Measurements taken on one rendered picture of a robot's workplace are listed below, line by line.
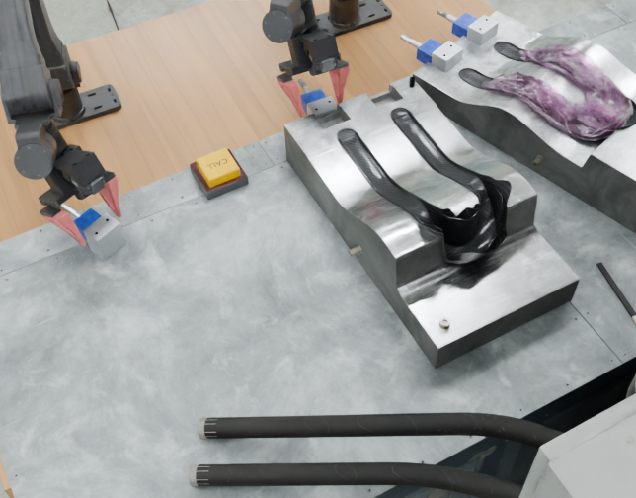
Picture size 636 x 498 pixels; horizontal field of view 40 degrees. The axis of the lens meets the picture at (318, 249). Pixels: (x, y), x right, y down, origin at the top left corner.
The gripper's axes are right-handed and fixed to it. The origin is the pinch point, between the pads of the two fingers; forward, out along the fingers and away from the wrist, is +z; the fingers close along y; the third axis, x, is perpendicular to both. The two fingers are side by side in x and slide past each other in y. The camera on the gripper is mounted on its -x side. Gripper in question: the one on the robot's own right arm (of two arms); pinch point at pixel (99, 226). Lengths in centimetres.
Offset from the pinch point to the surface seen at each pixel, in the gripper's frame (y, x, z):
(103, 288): -6.3, -3.8, 7.4
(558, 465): -19, -105, -12
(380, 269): 22.4, -37.2, 19.5
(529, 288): 34, -54, 29
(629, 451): -15, -108, -11
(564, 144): 63, -45, 22
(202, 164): 21.6, -1.9, 2.0
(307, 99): 45.7, -5.2, 3.4
